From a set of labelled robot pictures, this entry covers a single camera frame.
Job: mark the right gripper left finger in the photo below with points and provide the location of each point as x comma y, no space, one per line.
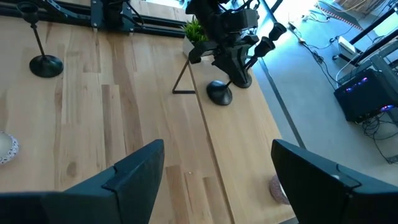
130,193

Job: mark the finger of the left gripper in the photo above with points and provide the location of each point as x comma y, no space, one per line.
244,68
230,60

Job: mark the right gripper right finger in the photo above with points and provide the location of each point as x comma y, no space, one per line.
323,199

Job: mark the green plant in white pot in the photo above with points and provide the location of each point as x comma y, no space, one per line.
194,31

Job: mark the white box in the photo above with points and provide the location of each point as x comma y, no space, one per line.
345,46

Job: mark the black computer tower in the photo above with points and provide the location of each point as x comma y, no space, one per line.
363,96

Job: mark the wooden shelf riser black frame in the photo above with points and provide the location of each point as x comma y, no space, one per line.
242,140

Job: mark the black aluminium station frame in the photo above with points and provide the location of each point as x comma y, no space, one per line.
161,31

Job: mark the black desk frame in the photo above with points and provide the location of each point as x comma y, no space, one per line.
376,25

